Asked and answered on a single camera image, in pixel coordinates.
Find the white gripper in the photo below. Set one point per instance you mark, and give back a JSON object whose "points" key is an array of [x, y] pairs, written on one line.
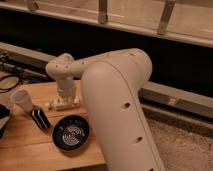
{"points": [[66, 89]]}

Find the black striped eraser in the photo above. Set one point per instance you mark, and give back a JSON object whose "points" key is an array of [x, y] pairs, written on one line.
{"points": [[40, 118]]}

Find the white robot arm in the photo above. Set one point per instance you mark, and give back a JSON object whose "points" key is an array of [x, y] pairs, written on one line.
{"points": [[110, 83]]}

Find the white snack package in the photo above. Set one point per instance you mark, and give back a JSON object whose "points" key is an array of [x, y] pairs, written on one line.
{"points": [[59, 104]]}

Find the white paper cup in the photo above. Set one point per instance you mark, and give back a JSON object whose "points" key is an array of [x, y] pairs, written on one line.
{"points": [[22, 99]]}

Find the black round bowl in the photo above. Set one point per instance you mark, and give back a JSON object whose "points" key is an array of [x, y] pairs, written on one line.
{"points": [[71, 133]]}

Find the dark object at left edge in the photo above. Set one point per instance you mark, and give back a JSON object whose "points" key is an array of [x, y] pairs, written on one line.
{"points": [[4, 118]]}

